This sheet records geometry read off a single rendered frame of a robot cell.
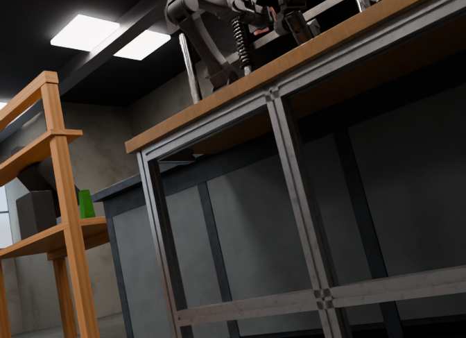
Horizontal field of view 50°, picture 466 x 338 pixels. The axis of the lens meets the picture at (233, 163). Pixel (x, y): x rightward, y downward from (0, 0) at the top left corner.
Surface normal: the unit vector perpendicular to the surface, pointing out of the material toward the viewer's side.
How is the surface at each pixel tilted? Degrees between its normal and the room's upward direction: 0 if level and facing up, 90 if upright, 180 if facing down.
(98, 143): 90
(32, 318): 90
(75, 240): 90
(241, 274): 90
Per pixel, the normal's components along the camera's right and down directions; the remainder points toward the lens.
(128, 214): -0.64, 0.00
